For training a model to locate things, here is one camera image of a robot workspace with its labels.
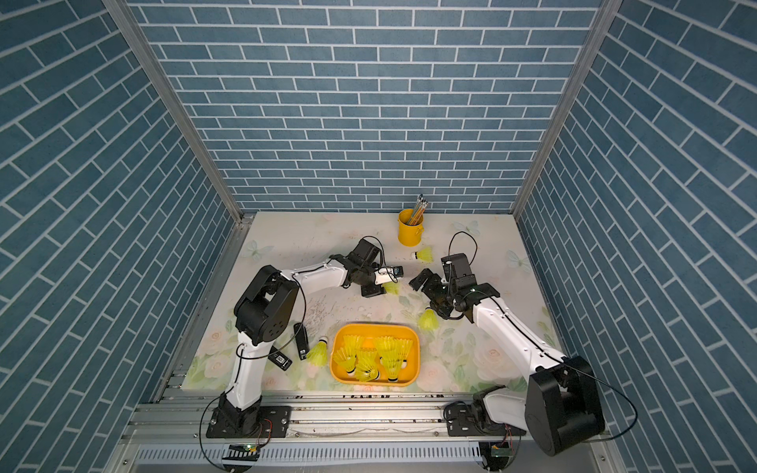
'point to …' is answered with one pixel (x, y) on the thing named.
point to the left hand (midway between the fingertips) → (387, 282)
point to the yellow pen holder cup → (410, 227)
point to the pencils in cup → (417, 211)
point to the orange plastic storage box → (407, 376)
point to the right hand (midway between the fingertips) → (420, 291)
